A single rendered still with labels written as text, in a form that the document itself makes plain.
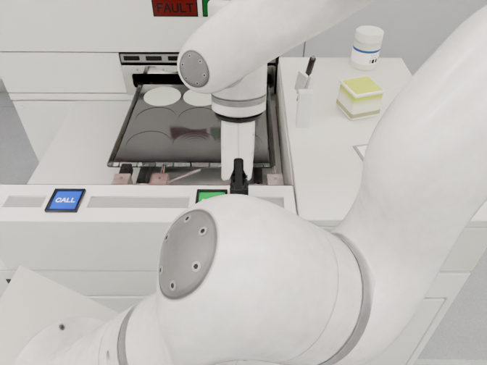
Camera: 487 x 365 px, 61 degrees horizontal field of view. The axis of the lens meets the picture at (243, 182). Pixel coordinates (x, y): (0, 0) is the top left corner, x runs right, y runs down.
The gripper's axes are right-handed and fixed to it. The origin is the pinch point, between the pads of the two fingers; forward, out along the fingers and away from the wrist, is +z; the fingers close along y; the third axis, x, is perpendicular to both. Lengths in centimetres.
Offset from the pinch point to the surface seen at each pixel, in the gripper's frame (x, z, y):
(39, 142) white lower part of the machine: -68, 19, -64
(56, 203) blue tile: -32.4, 1.8, 0.0
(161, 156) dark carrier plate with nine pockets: -17.9, 3.6, -22.1
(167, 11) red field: -19, -23, -54
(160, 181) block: -16.6, 4.8, -12.9
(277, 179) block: 7.7, 4.7, -13.6
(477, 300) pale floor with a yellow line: 96, 88, -60
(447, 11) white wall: 125, -3, -211
